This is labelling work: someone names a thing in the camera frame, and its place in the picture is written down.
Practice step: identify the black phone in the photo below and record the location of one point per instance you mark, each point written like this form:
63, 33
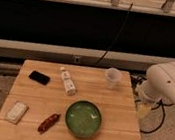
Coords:
39, 77

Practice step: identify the small wooden table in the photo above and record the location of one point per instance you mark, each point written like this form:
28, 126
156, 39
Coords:
38, 108

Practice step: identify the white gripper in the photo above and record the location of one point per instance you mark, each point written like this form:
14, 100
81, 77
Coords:
143, 109

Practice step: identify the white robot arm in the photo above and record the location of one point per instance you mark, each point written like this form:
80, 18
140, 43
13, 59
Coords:
160, 82

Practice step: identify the red sausage snack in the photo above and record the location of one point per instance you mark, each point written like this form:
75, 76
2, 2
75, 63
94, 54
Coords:
48, 122

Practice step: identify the green ceramic bowl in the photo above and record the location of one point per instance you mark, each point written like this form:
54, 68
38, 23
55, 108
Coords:
83, 119

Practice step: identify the white bottle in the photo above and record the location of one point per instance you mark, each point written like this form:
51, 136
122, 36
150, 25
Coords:
68, 82

